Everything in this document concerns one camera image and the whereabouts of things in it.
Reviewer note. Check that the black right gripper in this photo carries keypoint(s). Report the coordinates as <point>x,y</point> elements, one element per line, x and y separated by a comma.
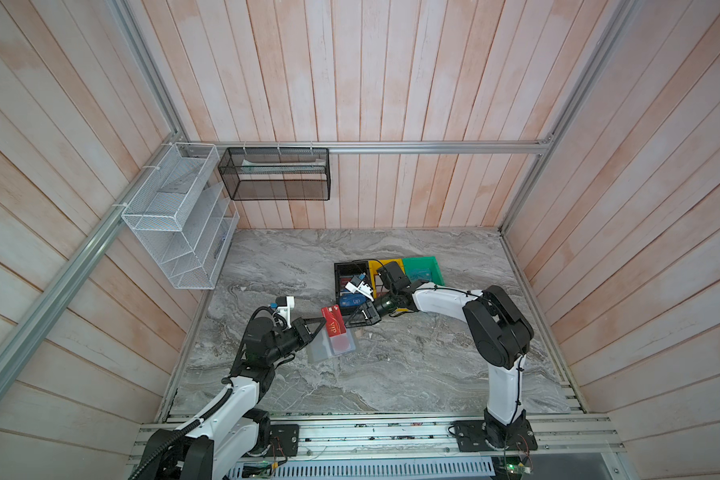
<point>370,315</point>

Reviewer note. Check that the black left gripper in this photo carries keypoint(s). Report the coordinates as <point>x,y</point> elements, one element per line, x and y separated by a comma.
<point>306,335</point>

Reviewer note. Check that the blue credit card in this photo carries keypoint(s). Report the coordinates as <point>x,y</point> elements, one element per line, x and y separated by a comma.
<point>348,302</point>

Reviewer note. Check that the beige leather card holder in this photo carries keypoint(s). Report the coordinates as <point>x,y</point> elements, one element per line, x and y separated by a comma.
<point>324,347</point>

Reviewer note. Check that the red credit card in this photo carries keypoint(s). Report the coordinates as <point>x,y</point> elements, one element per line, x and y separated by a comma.
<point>334,323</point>

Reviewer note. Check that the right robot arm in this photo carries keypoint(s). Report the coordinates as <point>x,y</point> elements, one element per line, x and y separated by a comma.
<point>500,332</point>

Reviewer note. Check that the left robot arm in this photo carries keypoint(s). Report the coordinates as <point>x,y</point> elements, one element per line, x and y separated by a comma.
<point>231,425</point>

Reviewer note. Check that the yellow plastic bin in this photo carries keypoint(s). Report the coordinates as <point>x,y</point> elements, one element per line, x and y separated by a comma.
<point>377,270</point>

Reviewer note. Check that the black plastic bin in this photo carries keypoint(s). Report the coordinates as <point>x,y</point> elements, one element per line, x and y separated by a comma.
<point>343,271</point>

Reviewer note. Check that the green plastic bin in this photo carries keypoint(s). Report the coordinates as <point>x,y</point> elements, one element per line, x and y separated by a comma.
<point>423,268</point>

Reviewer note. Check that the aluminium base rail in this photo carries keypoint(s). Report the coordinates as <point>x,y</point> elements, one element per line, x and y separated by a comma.
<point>383,436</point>

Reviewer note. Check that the white wire mesh shelf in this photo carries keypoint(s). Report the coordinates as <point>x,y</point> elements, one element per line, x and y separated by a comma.
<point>182,217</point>

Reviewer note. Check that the black wire mesh basket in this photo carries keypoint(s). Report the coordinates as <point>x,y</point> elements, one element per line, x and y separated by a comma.
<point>276,173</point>

